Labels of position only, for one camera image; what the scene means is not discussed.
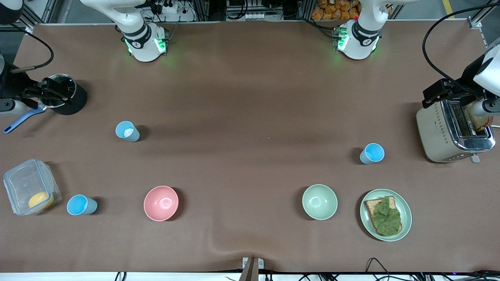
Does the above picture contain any green lettuce leaf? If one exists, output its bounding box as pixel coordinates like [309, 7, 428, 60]
[372, 196, 402, 236]

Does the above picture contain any beige chrome toaster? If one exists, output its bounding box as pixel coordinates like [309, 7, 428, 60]
[416, 98, 496, 164]

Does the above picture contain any yellow orange fruit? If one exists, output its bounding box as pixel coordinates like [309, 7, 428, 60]
[28, 191, 55, 210]

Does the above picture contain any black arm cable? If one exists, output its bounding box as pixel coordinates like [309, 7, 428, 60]
[11, 32, 54, 73]
[422, 0, 500, 92]

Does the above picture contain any pink bowl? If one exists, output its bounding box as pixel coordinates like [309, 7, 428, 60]
[143, 185, 179, 222]

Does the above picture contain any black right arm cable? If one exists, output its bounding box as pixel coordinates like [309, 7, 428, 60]
[11, 32, 54, 73]

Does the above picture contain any black saucepan with blue handle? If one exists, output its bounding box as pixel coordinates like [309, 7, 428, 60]
[3, 74, 88, 135]

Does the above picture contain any metal table clamp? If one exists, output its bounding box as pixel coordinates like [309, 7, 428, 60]
[242, 256, 264, 281]

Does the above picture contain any toast slice under lettuce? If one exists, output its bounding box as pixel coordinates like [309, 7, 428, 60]
[364, 196, 403, 237]

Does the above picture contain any clear plastic food container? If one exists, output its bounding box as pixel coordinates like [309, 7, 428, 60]
[3, 158, 63, 216]

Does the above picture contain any thin black looped cable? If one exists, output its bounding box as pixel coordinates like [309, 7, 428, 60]
[365, 257, 392, 281]

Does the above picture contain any bag of orange buns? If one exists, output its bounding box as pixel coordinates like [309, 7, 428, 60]
[311, 0, 361, 21]

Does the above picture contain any pale green bowl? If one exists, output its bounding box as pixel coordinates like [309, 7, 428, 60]
[302, 184, 338, 221]

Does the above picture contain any blue plastic cup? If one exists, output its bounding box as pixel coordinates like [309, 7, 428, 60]
[66, 194, 98, 216]
[115, 121, 140, 142]
[359, 143, 385, 165]

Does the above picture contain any brown bare toast slice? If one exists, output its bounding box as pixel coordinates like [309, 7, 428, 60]
[464, 102, 494, 133]

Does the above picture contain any pale green plate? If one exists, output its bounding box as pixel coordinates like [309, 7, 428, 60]
[360, 189, 413, 242]

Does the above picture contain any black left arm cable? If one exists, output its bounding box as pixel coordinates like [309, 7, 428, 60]
[422, 0, 500, 92]

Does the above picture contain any brown table mat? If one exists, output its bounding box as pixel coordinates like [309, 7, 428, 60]
[0, 21, 500, 274]

